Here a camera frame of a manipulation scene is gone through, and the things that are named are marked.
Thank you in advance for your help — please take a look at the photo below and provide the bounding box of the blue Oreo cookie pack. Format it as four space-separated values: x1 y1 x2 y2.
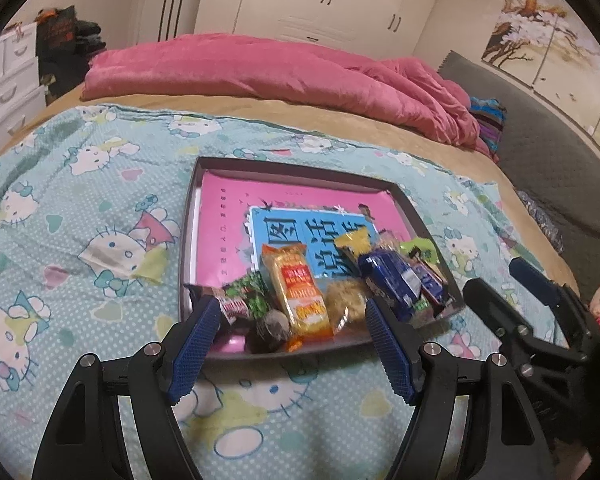
358 248 422 322

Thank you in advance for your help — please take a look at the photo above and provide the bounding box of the brown chocolate cake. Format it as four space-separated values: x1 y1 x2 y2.
256 310 291 348

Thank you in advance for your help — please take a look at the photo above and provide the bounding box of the black green peas packet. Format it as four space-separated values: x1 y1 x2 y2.
185 271 272 325

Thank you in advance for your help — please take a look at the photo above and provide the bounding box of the Snickers bar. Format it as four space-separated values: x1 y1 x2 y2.
411 258 452 316

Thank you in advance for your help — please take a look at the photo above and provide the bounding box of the grey padded headboard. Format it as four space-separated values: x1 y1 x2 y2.
439 51 600 300

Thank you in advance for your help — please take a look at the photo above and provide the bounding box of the green label wrapped cake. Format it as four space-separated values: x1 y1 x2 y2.
396 236 444 313

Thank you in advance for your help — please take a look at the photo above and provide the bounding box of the clear wrapped round pastry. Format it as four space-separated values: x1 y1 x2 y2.
324 278 370 334

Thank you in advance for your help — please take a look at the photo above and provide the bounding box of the dark cardboard box tray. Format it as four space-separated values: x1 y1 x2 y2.
177 156 467 361

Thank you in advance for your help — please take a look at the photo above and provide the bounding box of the yellow wafer bar pack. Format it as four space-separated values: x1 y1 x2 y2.
334 226 372 264

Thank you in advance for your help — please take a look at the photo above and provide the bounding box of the colourful striped pillow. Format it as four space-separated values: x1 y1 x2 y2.
469 96 507 159

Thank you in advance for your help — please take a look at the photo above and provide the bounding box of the orange rice cracker pack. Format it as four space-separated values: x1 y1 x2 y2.
261 244 332 352

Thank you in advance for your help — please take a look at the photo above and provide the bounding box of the Hello Kitty teal sheet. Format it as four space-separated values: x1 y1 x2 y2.
0 105 568 479

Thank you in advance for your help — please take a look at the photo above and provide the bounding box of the pink blue picture book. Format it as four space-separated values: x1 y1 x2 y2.
194 169 414 356

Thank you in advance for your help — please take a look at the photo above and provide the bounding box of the white wardrobe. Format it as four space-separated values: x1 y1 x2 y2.
195 0 436 58

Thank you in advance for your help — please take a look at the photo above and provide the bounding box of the white drawer chest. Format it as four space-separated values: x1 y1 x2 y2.
0 23 46 151

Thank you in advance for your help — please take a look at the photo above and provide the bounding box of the black orange bag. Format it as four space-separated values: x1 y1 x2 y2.
35 6 107 104

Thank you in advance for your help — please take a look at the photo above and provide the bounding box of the pink quilt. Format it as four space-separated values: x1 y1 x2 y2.
82 32 490 155

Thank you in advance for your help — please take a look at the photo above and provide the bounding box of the tree landscape wall painting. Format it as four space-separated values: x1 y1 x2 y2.
481 0 600 134

